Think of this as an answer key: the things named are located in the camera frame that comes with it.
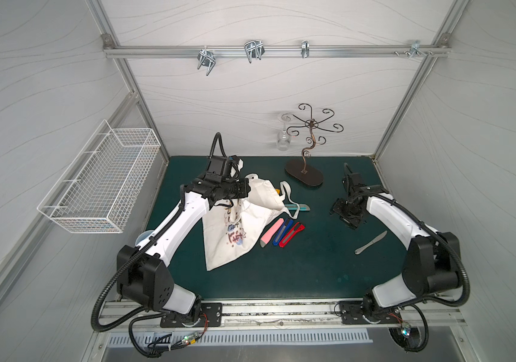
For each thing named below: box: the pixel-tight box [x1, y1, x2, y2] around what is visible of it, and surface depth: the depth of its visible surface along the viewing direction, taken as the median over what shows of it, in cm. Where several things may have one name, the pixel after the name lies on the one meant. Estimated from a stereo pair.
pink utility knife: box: [259, 217, 285, 248], surface depth 94 cm
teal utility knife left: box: [285, 203, 311, 212], surface depth 102 cm
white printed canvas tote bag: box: [202, 173, 300, 271], surface depth 88 cm
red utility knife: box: [279, 221, 306, 248], surface depth 95 cm
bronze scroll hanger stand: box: [285, 102, 344, 188], surface depth 101 cm
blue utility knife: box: [272, 217, 295, 246], surface depth 95 cm
